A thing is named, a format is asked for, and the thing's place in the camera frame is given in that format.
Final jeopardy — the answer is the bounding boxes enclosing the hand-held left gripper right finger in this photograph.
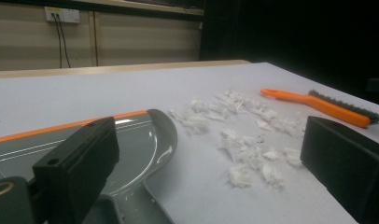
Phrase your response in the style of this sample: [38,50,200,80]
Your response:
[300,115,379,224]

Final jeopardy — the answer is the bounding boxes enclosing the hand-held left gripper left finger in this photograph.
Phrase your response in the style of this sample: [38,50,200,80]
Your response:
[32,117,120,224]

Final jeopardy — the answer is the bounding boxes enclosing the orange brush with grey bristles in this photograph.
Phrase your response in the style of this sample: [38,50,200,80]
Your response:
[260,88,379,129]

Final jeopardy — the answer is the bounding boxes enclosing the grey dustpan with orange edge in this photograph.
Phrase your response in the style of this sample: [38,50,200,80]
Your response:
[0,108,178,224]

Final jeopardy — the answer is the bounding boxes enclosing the pile of white paper scraps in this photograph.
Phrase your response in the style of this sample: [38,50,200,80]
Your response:
[168,89,307,189]

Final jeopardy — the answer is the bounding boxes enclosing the wooden table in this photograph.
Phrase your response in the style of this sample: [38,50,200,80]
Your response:
[0,59,251,79]

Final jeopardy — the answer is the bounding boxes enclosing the black curtain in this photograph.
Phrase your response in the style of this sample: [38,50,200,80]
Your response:
[200,0,379,106]

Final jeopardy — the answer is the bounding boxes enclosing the black power cable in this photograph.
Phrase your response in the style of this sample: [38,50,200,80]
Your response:
[56,12,72,69]
[51,12,63,69]

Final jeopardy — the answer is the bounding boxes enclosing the white wall socket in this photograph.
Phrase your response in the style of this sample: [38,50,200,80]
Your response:
[44,7,81,24]

